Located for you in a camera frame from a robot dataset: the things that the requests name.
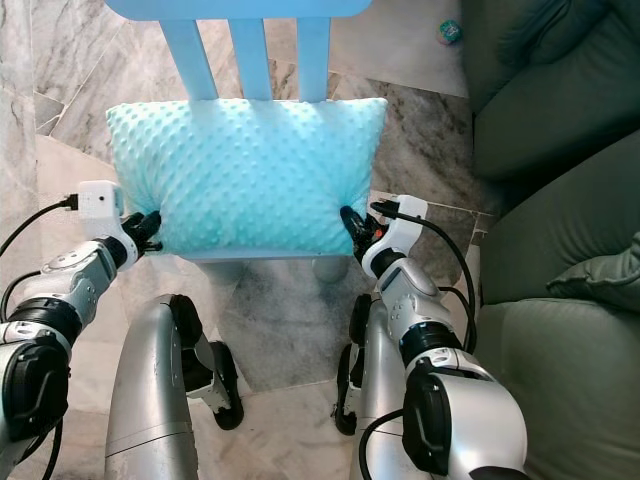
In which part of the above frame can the light blue dotted pillow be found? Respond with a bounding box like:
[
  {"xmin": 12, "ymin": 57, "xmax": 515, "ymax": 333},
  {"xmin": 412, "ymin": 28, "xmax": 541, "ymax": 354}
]
[{"xmin": 105, "ymin": 97, "xmax": 389, "ymax": 259}]

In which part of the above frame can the dark green leather sofa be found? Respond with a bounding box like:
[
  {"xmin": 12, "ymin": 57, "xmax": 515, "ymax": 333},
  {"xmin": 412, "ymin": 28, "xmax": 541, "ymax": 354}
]
[{"xmin": 460, "ymin": 0, "xmax": 640, "ymax": 480}]

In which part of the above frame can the silver left robot leg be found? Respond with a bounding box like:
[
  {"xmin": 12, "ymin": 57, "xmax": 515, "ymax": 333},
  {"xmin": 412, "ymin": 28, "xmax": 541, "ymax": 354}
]
[{"xmin": 105, "ymin": 295, "xmax": 211, "ymax": 480}]

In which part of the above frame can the silver robot leg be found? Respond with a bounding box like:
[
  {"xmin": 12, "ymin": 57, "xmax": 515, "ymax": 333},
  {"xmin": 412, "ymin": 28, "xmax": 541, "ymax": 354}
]
[
  {"xmin": 350, "ymin": 295, "xmax": 411, "ymax": 480},
  {"xmin": 105, "ymin": 295, "xmax": 211, "ymax": 480}
]

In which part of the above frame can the black left robot foot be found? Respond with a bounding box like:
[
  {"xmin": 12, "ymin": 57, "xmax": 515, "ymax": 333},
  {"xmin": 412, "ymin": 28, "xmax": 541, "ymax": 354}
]
[{"xmin": 165, "ymin": 295, "xmax": 243, "ymax": 433}]

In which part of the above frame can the silver right robot leg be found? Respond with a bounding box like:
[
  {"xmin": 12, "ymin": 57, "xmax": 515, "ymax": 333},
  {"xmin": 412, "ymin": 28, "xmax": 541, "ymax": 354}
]
[{"xmin": 350, "ymin": 295, "xmax": 411, "ymax": 480}]

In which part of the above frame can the light blue wooden chair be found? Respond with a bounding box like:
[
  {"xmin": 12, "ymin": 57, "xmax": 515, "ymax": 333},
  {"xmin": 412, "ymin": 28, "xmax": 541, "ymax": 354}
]
[{"xmin": 105, "ymin": 0, "xmax": 371, "ymax": 266}]

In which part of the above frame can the small green white ball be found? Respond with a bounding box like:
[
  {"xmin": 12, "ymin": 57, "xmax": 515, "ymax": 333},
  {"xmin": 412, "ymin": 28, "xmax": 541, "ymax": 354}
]
[{"xmin": 437, "ymin": 18, "xmax": 464, "ymax": 47}]

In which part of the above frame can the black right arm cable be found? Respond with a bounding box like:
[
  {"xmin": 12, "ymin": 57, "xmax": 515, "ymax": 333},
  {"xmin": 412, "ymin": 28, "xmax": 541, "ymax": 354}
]
[{"xmin": 370, "ymin": 200, "xmax": 479, "ymax": 351}]

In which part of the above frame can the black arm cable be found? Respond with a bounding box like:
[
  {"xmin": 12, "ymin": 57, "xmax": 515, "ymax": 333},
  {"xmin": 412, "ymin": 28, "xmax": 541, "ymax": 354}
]
[
  {"xmin": 370, "ymin": 200, "xmax": 479, "ymax": 351},
  {"xmin": 0, "ymin": 197, "xmax": 79, "ymax": 261}
]

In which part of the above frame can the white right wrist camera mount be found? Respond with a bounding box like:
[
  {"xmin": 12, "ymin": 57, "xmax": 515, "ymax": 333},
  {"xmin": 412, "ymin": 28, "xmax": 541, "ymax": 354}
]
[{"xmin": 372, "ymin": 195, "xmax": 429, "ymax": 256}]

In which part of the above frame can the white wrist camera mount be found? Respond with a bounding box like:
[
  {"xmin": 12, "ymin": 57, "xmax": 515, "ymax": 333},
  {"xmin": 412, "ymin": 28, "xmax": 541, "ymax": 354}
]
[
  {"xmin": 372, "ymin": 195, "xmax": 429, "ymax": 256},
  {"xmin": 77, "ymin": 180, "xmax": 141, "ymax": 263}
]

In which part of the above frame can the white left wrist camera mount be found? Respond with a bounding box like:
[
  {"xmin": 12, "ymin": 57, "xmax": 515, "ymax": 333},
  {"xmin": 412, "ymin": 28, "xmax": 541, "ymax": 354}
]
[{"xmin": 77, "ymin": 180, "xmax": 141, "ymax": 263}]

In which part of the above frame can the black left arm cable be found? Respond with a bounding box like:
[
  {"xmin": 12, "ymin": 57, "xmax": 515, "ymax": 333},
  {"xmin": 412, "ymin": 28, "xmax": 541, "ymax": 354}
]
[{"xmin": 0, "ymin": 197, "xmax": 79, "ymax": 261}]

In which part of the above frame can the black looped cable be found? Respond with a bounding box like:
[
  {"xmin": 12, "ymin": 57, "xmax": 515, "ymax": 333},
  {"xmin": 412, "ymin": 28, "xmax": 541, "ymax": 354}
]
[{"xmin": 358, "ymin": 408, "xmax": 406, "ymax": 480}]

